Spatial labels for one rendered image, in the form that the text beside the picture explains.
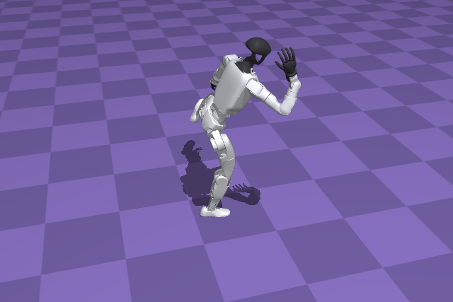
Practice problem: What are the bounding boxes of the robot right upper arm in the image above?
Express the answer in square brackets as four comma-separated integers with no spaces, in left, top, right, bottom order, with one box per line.
[246,79,291,115]

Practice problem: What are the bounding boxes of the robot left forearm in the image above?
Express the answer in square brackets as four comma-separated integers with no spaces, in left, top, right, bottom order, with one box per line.
[210,69,219,86]

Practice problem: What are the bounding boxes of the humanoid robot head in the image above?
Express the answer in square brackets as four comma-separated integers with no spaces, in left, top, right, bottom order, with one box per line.
[235,37,271,74]

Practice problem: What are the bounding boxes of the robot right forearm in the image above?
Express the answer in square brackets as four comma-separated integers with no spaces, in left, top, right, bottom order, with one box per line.
[280,75,301,115]

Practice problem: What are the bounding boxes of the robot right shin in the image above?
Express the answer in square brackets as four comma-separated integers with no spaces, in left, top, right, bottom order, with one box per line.
[208,175,232,211]

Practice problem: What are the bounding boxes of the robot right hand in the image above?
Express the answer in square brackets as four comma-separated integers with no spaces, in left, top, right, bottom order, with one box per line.
[275,47,297,82]

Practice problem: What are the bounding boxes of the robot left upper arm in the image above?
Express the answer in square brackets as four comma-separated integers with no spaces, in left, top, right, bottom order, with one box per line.
[215,54,238,79]

